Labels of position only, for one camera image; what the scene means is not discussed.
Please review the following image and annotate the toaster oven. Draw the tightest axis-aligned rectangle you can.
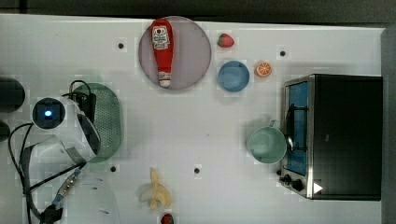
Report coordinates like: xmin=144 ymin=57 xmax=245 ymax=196
xmin=277 ymin=74 xmax=383 ymax=201

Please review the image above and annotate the peeled toy banana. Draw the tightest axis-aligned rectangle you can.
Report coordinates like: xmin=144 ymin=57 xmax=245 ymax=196
xmin=138 ymin=168 xmax=173 ymax=210

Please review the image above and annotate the blue bowl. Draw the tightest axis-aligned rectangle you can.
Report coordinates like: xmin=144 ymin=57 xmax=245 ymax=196
xmin=218 ymin=61 xmax=250 ymax=92

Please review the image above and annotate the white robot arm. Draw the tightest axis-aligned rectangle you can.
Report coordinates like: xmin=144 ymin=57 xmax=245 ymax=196
xmin=19 ymin=91 xmax=121 ymax=224

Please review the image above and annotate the green plastic strainer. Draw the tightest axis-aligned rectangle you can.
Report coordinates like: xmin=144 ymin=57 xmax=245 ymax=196
xmin=69 ymin=80 xmax=122 ymax=162

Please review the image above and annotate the grey round plate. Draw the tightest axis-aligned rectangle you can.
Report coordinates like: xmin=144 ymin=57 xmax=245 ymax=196
xmin=138 ymin=16 xmax=211 ymax=90

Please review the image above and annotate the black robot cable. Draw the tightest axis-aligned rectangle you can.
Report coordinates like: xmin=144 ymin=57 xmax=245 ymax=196
xmin=7 ymin=122 xmax=88 ymax=224

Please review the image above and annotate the toy orange slice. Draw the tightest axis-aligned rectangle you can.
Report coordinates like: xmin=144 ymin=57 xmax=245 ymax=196
xmin=254 ymin=62 xmax=272 ymax=77

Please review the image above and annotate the toy strawberry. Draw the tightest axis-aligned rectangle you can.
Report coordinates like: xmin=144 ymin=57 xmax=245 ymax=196
xmin=218 ymin=34 xmax=234 ymax=48

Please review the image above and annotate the red toy fruit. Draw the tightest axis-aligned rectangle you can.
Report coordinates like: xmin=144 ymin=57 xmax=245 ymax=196
xmin=161 ymin=213 xmax=175 ymax=224

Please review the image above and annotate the green mug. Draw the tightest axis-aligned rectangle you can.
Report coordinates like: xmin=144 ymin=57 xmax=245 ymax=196
xmin=246 ymin=119 xmax=287 ymax=164

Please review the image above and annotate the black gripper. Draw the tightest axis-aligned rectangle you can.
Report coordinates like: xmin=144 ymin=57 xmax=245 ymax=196
xmin=66 ymin=91 xmax=96 ymax=122

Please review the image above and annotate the red ketchup bottle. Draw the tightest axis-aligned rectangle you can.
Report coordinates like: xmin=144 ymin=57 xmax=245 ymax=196
xmin=150 ymin=19 xmax=174 ymax=88

